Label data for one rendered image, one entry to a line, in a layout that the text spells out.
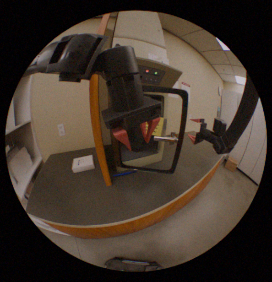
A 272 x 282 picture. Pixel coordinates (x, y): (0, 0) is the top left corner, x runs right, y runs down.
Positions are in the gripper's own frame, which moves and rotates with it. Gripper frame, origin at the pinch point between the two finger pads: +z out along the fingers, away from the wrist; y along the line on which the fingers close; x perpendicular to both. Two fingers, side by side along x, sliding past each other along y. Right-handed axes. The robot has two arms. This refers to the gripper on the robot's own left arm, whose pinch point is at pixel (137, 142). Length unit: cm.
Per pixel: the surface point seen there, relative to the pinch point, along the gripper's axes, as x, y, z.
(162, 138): -3.9, -10.5, 6.7
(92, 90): -16.6, 5.8, -13.6
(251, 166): 137, -272, 144
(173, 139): -1.4, -13.6, 7.3
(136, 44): -30.0, -20.6, -34.3
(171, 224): 41, -8, 125
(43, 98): -73, 58, -33
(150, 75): -19.2, -18.2, -14.0
